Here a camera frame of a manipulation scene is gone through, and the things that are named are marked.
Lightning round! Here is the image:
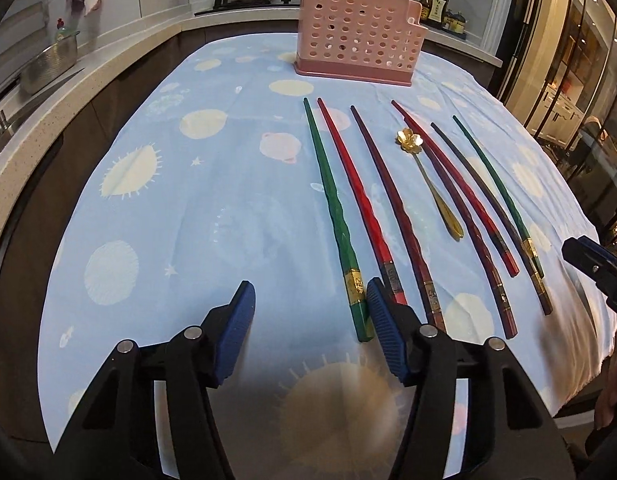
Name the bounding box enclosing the pink perforated utensil holder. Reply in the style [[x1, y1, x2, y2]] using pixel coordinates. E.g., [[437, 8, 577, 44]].
[[293, 0, 423, 86]]

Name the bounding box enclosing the dark soy sauce bottle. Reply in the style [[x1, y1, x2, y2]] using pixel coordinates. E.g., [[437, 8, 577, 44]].
[[431, 0, 451, 30]]

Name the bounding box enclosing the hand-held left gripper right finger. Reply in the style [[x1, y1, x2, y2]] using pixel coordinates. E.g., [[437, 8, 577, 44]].
[[365, 276, 564, 480]]

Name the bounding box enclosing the maroon chopstick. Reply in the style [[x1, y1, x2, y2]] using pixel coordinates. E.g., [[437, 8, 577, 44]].
[[394, 102, 518, 339], [349, 105, 446, 334]]

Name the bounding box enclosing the steel pot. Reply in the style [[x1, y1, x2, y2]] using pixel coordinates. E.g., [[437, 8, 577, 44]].
[[19, 30, 82, 96]]

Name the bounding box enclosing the red chopstick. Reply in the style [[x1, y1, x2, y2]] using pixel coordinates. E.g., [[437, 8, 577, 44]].
[[317, 97, 408, 307], [391, 100, 520, 279]]

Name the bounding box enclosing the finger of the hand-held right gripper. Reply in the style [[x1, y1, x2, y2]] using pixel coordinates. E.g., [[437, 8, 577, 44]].
[[561, 235, 617, 318]]

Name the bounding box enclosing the black gas stove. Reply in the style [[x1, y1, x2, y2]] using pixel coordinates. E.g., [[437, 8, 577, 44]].
[[194, 0, 302, 16]]

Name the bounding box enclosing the condiment jar set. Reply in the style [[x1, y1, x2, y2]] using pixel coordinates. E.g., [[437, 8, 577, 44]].
[[445, 10, 468, 36]]

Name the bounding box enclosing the green chopstick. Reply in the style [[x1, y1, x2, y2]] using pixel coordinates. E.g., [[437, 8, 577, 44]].
[[302, 98, 373, 343], [451, 115, 545, 280]]

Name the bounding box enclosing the gold flower spoon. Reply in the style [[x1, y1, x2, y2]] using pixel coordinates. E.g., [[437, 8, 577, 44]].
[[394, 128, 465, 241]]

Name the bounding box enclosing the blue printed tablecloth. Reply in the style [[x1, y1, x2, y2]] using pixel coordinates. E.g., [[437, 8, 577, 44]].
[[38, 32, 616, 480]]

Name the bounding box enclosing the glass sliding door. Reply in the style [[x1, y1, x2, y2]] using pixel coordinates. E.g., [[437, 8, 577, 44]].
[[488, 0, 617, 241]]

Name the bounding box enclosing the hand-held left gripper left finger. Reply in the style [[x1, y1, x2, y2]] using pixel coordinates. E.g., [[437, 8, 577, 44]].
[[53, 280, 256, 480]]

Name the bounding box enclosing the dark brown chopstick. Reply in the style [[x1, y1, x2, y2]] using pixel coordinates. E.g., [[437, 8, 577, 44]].
[[431, 122, 554, 317]]

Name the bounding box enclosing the person's right forearm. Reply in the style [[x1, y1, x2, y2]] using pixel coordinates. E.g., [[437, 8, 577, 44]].
[[595, 345, 617, 432]]

